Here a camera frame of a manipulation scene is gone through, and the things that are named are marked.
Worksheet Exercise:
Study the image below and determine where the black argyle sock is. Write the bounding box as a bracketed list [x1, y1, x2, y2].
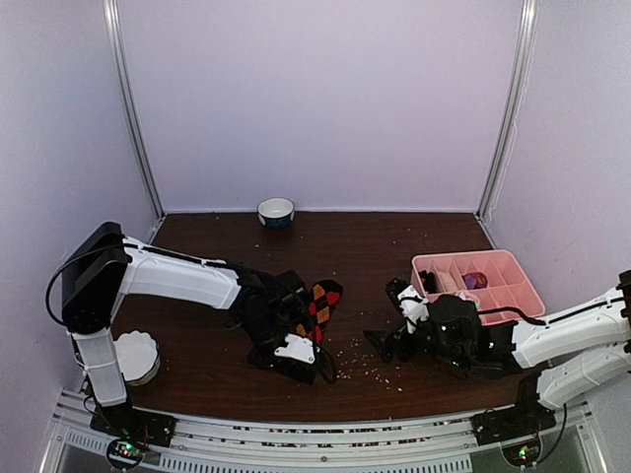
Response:
[295, 279, 344, 342]

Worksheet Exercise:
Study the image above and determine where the maroon purple orange sock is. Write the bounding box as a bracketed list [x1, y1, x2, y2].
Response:
[462, 271, 488, 291]

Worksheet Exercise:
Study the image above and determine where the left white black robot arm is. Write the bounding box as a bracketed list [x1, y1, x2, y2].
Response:
[44, 222, 336, 438]

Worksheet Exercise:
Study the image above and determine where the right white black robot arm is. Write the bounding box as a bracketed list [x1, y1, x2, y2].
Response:
[364, 272, 630, 436]

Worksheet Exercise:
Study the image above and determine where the white pink rolled sock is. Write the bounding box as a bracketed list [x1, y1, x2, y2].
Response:
[456, 291, 479, 304]

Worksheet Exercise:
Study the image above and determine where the beige rolled sock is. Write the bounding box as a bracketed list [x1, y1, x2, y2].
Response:
[437, 271, 459, 294]

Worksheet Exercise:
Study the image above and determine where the black rolled sock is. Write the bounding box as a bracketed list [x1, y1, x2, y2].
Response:
[418, 270, 437, 294]

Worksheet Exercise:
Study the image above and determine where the pink divided organizer box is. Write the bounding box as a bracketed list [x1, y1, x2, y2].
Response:
[410, 250, 545, 325]

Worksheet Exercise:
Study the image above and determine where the teal white ceramic bowl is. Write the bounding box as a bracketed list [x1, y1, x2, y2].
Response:
[257, 197, 295, 230]

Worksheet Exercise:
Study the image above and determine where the white scalloped bowl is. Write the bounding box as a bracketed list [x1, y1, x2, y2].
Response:
[114, 330, 161, 386]

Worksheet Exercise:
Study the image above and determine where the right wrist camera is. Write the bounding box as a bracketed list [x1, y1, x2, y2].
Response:
[396, 285, 430, 334]

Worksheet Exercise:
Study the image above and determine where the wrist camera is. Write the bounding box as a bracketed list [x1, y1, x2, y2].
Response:
[274, 333, 316, 365]
[396, 285, 430, 334]

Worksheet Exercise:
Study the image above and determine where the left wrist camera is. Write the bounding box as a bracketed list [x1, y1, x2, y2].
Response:
[274, 333, 316, 365]

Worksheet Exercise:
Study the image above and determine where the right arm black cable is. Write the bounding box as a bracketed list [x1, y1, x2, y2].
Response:
[475, 305, 546, 326]

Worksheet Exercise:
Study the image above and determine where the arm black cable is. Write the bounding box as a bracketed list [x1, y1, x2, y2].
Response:
[44, 240, 129, 329]
[475, 305, 546, 326]

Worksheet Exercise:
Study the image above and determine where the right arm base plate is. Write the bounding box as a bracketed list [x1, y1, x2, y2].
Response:
[470, 406, 556, 445]

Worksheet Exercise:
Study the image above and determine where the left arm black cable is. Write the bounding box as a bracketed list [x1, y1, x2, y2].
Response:
[44, 240, 129, 329]

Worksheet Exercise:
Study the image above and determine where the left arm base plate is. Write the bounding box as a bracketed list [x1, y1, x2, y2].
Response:
[90, 409, 176, 447]

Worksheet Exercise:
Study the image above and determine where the front aluminium rail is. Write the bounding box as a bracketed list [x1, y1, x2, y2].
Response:
[35, 390, 613, 472]

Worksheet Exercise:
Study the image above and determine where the right aluminium frame post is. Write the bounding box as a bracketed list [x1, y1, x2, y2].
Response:
[476, 0, 538, 223]

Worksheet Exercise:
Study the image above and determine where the aluminium frame post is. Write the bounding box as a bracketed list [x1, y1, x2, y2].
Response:
[103, 0, 166, 220]
[476, 0, 538, 223]

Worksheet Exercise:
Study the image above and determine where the left aluminium frame post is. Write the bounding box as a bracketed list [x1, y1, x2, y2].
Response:
[103, 0, 166, 220]

